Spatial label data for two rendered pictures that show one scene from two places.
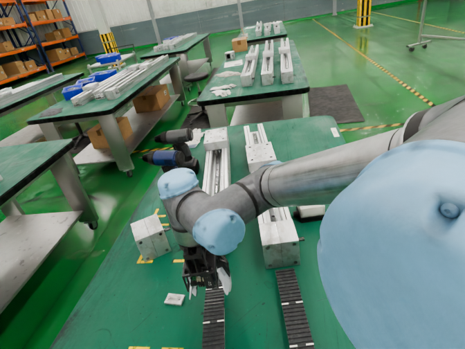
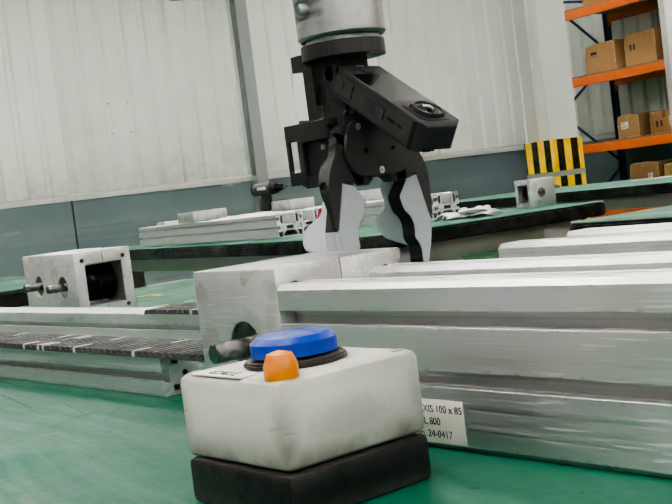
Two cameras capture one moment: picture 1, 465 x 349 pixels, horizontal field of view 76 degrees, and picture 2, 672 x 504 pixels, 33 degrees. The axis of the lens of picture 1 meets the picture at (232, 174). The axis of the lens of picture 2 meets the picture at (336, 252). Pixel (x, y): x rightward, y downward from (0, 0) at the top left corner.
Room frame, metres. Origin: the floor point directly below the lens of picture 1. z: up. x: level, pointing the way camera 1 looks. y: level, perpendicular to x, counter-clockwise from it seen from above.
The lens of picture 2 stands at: (1.18, -0.57, 0.91)
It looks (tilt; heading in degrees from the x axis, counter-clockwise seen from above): 3 degrees down; 137
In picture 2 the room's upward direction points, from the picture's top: 7 degrees counter-clockwise
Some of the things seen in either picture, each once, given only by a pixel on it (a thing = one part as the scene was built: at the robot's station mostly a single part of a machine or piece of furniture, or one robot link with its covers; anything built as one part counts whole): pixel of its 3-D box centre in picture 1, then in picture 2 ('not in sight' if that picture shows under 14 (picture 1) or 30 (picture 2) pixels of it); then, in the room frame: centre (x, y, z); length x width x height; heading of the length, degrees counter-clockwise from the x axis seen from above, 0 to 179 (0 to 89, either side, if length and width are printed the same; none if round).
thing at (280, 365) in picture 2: not in sight; (280, 363); (0.81, -0.27, 0.85); 0.02 x 0.02 x 0.01
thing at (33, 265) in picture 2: not in sight; (58, 283); (-0.41, 0.31, 0.83); 0.11 x 0.10 x 0.10; 83
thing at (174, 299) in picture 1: (174, 299); not in sight; (0.54, 0.22, 0.78); 0.05 x 0.03 x 0.01; 71
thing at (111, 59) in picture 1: (120, 79); not in sight; (5.73, 1.68, 0.50); 1.03 x 0.55 x 1.01; 173
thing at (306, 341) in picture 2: not in sight; (294, 353); (0.78, -0.24, 0.84); 0.04 x 0.04 x 0.02
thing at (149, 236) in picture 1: (154, 235); not in sight; (0.77, 0.29, 0.83); 0.11 x 0.10 x 0.10; 110
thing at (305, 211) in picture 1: (307, 207); (318, 418); (0.78, -0.23, 0.81); 0.10 x 0.08 x 0.06; 86
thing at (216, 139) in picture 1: (216, 140); not in sight; (1.33, 0.04, 0.87); 0.16 x 0.11 x 0.07; 176
